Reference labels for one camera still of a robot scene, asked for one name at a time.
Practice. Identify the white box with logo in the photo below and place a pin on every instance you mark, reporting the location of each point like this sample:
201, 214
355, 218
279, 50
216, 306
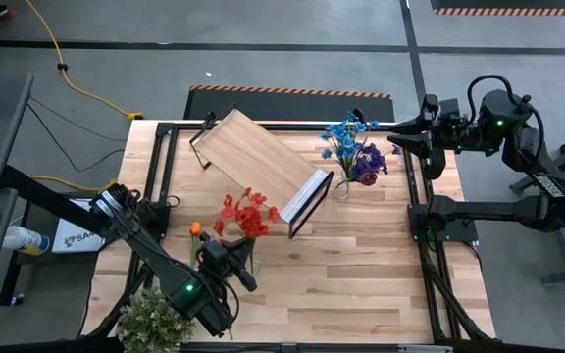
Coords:
76, 237

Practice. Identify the white spray can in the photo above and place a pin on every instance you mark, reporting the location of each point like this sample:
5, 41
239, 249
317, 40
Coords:
22, 239

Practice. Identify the blue artificial flower bunch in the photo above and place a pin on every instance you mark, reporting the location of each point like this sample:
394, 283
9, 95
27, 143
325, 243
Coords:
344, 135

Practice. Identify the green bush with white blossoms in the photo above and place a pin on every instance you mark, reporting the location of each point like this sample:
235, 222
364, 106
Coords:
150, 323

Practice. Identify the black desk support beam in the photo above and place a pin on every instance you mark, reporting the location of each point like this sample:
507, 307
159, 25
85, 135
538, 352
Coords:
42, 193

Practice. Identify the black frame clamp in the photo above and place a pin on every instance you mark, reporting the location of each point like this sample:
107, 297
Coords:
358, 115
209, 117

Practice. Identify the wooden shelf with black frame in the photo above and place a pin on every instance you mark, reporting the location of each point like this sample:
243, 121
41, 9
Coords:
258, 162

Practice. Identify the large red artificial flower bunch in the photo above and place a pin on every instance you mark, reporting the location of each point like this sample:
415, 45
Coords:
253, 223

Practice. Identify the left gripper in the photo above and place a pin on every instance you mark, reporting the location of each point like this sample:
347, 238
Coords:
223, 255

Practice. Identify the orange artificial tulip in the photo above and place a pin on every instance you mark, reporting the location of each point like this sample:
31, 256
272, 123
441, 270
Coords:
194, 229

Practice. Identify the purple artificial flower bunch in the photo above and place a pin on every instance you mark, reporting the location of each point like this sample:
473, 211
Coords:
371, 159

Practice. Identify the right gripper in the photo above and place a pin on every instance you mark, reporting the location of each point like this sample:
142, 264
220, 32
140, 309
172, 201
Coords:
451, 130

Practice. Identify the black mat with striped edge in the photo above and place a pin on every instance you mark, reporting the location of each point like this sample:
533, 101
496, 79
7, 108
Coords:
287, 105
508, 4

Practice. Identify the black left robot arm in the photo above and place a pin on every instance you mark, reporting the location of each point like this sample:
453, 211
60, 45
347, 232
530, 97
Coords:
165, 267

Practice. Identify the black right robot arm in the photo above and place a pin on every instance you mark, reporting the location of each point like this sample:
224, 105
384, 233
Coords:
488, 211

